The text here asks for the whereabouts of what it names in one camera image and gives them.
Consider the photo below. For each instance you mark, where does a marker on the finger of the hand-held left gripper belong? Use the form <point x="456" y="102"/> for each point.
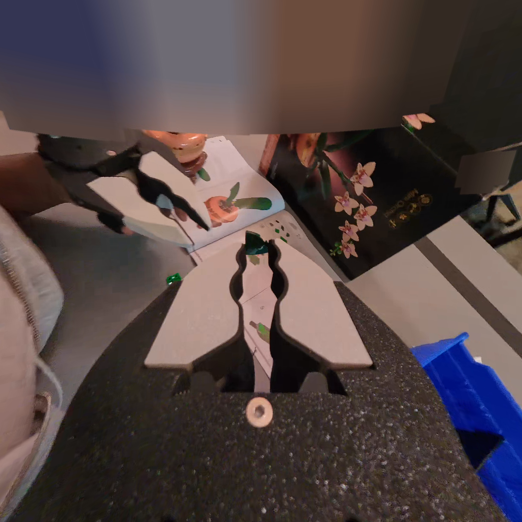
<point x="138" y="212"/>
<point x="167" y="175"/>

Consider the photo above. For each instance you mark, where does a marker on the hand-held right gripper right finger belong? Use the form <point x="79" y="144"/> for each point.
<point x="318" y="318"/>

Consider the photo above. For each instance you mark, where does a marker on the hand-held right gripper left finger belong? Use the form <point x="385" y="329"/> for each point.
<point x="195" y="322"/>

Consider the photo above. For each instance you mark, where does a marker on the dark green shiny piece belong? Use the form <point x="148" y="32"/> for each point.
<point x="257" y="243"/>

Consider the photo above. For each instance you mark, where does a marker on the blue plastic storage bin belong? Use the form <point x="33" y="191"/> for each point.
<point x="481" y="399"/>

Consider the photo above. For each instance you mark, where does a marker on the person's left hand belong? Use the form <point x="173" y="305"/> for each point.
<point x="28" y="183"/>

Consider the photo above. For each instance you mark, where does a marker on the small bright green brick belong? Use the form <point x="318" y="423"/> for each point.
<point x="173" y="278"/>

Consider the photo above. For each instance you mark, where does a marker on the open instruction booklet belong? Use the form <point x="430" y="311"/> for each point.
<point x="244" y="179"/>

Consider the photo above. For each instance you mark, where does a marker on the black box with orchid print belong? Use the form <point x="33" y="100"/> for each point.
<point x="399" y="228"/>

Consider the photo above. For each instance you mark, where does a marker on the grey hooded jacket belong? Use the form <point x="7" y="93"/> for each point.
<point x="20" y="326"/>

